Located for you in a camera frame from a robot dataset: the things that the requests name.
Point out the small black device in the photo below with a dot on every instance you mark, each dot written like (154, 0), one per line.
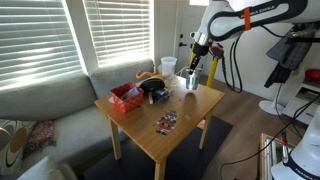
(162, 98)
(160, 91)

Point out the red snack bag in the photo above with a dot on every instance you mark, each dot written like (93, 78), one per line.
(128, 103)

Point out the silver metal cup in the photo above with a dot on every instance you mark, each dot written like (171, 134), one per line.
(192, 82)

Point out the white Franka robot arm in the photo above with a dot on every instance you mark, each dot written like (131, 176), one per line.
(253, 13)

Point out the orange octopus plush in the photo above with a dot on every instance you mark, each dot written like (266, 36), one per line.
(143, 74)

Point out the black oval case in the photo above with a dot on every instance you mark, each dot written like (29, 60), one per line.
(151, 85)

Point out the white round stand base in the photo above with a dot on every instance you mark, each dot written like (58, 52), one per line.
(270, 107)

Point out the white leather sofa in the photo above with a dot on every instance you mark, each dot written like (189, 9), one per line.
(43, 170)

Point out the white door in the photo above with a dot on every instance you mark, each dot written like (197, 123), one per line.
(186, 20)

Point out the red round object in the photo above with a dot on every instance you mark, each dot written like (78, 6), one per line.
(313, 74)

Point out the light wooden table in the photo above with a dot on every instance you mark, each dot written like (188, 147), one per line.
(186, 106)

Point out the dark blue rug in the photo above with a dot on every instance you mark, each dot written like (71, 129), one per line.
(186, 156)

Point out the wooden picture frame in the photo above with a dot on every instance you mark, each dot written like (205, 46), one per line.
(266, 156)

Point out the red green santa sticker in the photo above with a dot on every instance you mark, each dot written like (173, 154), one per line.
(166, 122)

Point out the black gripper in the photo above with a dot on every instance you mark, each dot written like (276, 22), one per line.
(200, 50)

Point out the black hanging jacket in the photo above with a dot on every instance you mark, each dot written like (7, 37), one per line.
(286, 56)

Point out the red patterned cloth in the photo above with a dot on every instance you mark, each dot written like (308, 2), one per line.
(41, 133)

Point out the white shelf unit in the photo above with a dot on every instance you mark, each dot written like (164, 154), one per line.
(300, 106)

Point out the clear plastic cup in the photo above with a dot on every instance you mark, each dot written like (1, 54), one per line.
(168, 66)

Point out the yellow tripod leg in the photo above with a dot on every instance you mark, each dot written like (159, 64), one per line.
(211, 71)
(191, 58)

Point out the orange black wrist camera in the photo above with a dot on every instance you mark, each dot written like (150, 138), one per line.
(216, 51)

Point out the patterned throw pillow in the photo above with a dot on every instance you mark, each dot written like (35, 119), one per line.
(13, 143)

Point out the grey fabric sofa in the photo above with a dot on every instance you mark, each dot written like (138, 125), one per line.
(66, 100)

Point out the white window blinds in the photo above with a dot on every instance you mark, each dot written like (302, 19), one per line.
(36, 40)
(120, 30)

